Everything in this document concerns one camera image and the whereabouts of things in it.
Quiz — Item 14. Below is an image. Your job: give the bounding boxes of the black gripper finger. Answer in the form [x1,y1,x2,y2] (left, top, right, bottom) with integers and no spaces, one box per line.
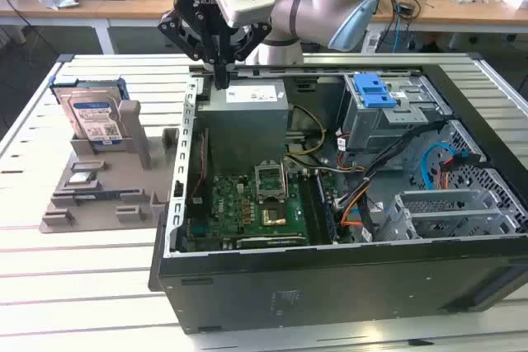
[158,12,223,89]
[221,21,272,89]

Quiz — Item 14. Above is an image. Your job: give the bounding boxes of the hard disk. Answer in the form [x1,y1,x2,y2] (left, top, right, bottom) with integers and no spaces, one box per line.
[49,76,127,148]

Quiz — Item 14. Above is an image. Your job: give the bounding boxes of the blue data wire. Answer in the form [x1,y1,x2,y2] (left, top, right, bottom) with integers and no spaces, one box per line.
[419,141,460,191]

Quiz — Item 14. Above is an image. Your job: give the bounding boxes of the metal disk bay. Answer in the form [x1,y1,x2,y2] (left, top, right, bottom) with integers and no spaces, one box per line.
[387,189,525,242]

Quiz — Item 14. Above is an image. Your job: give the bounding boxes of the grey power supply unit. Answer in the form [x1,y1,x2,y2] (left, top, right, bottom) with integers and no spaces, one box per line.
[196,78,290,180]

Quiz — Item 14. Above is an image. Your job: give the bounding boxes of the blue plastic drive carrier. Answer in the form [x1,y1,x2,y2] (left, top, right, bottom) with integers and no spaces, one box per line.
[354,74,398,110]

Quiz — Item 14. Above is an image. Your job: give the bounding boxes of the metal CPU socket cover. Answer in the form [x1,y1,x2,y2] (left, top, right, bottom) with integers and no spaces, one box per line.
[253,160,290,204]

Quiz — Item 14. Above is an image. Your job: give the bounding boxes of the metal drive cage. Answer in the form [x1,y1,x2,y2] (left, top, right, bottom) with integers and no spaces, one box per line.
[340,73,449,163]

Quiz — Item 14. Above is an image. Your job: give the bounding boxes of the green motherboard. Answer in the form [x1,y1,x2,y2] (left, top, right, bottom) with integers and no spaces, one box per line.
[185,149,347,252]

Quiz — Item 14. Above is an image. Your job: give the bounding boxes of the grey parts rack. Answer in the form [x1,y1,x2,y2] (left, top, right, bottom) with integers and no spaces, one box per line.
[39,100,182,234]

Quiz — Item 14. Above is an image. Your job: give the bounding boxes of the silver CPU chip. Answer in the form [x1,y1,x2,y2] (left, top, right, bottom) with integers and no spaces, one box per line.
[65,171,100,188]

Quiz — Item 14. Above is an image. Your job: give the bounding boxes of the CPU socket gold contacts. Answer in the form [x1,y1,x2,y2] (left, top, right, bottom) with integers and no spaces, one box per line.
[262,203,290,228]

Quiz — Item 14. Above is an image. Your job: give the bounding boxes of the black RAM slot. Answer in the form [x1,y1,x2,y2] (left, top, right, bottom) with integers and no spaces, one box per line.
[299,173,318,246]

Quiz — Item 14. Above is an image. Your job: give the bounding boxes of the black expansion slot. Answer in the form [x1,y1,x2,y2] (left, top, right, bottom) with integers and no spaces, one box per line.
[221,234,309,251]

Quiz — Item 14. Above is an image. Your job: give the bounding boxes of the black open PC case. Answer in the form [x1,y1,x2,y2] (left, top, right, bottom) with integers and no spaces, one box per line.
[148,53,528,336]

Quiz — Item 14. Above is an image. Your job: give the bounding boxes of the wooden desk white frame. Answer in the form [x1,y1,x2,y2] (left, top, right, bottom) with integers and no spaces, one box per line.
[0,0,177,55]
[366,0,528,51]

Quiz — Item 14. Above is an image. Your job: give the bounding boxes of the yellow power supply wires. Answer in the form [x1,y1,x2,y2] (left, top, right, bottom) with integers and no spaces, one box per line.
[288,103,328,156]

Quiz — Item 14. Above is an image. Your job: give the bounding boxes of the orange wire bundle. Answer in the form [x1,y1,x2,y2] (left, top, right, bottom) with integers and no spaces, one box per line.
[340,185,372,228]

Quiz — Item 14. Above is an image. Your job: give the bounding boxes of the black cable bundle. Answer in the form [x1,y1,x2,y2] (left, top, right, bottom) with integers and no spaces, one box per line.
[356,119,453,242]

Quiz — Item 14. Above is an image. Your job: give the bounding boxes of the power wire coloured strands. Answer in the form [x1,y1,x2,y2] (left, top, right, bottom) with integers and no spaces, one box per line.
[437,150,488,191]

